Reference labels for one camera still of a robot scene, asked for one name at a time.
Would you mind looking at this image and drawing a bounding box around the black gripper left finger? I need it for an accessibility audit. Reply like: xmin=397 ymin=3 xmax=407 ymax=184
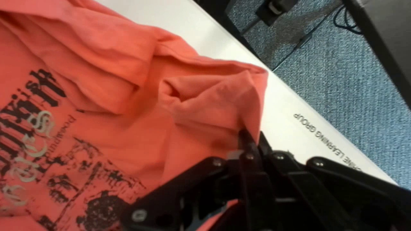
xmin=121 ymin=131 xmax=275 ymax=231

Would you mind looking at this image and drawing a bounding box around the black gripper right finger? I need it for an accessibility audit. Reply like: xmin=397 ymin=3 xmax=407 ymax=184
xmin=258 ymin=135 xmax=411 ymax=231

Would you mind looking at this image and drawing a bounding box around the peach printed shirt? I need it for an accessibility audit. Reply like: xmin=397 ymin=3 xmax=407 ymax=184
xmin=0 ymin=0 xmax=267 ymax=231

